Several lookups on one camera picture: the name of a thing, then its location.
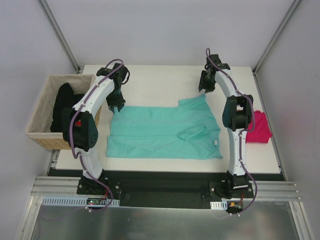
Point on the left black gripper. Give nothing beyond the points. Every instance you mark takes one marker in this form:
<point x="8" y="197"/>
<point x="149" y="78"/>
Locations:
<point x="115" y="102"/>

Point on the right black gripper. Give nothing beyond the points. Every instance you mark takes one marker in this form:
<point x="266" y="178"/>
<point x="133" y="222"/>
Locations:
<point x="206" y="85"/>

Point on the teal t-shirt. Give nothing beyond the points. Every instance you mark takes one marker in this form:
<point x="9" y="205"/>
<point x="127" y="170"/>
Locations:
<point x="187" y="131"/>

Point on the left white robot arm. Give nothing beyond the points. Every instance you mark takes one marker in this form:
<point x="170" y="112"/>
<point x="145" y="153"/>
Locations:
<point x="79" y="128"/>

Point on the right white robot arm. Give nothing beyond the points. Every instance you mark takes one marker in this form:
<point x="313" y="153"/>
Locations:
<point x="236" y="117"/>

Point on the black garment in basket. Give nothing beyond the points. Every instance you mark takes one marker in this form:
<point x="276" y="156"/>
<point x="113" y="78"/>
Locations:
<point x="66" y="98"/>

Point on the pink folded t-shirt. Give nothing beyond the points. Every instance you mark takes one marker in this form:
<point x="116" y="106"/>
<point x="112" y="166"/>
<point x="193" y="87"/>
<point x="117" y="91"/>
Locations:
<point x="261" y="133"/>

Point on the wicker laundry basket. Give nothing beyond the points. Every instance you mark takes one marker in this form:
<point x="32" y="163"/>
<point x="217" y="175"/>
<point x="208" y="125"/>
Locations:
<point x="38" y="128"/>

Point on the left aluminium corner post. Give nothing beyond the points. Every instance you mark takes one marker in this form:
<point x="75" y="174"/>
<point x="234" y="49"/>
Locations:
<point x="59" y="34"/>

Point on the aluminium corner post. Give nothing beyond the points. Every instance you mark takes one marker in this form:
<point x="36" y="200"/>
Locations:
<point x="277" y="34"/>
<point x="59" y="34"/>

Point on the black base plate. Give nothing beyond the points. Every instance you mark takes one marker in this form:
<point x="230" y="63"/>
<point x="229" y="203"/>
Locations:
<point x="156" y="189"/>

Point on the right aluminium corner post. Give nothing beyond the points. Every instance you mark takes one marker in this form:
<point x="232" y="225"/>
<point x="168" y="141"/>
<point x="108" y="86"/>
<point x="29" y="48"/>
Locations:
<point x="277" y="34"/>

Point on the right white cable duct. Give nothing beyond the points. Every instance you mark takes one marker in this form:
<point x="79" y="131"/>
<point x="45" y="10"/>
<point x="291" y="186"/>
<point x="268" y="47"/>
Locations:
<point x="219" y="205"/>

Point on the white cable duct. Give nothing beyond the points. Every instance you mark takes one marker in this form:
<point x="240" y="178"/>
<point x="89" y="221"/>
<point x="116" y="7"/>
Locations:
<point x="219" y="205"/>
<point x="66" y="201"/>

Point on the aluminium rail frame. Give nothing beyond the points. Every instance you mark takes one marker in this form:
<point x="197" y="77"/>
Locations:
<point x="67" y="186"/>

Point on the left white cable duct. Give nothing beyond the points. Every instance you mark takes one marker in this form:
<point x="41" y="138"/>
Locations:
<point x="66" y="201"/>

